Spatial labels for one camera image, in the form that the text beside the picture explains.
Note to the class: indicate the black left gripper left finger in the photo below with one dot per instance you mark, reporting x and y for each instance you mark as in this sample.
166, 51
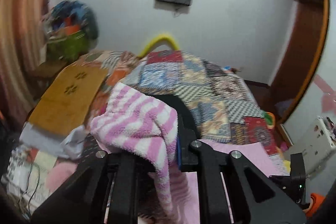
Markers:
104, 189

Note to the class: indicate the colourful patchwork bedspread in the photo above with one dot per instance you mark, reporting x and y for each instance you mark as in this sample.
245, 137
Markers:
222, 106

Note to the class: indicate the yellow wooden board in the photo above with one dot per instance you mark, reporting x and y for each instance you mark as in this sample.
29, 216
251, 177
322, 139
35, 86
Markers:
65, 104

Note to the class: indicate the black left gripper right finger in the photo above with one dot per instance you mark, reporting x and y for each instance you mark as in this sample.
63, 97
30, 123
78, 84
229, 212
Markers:
231, 189

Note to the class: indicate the yellow plush headboard item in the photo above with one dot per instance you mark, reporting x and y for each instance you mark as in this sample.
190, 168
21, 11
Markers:
158, 41

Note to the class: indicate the pink white striped fleece pant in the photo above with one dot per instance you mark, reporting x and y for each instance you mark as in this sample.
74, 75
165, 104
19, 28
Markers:
148, 128

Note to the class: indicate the brown wooden door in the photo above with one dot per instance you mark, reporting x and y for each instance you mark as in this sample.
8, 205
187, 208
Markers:
302, 55

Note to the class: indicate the pile of clothes and bags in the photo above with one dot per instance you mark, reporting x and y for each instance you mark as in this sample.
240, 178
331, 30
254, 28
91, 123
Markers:
70, 30

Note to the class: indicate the striped orange curtain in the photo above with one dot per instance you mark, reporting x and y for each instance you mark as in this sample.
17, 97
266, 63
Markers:
22, 38

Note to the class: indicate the black folded garment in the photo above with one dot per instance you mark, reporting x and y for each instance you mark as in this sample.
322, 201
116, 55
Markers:
176, 103

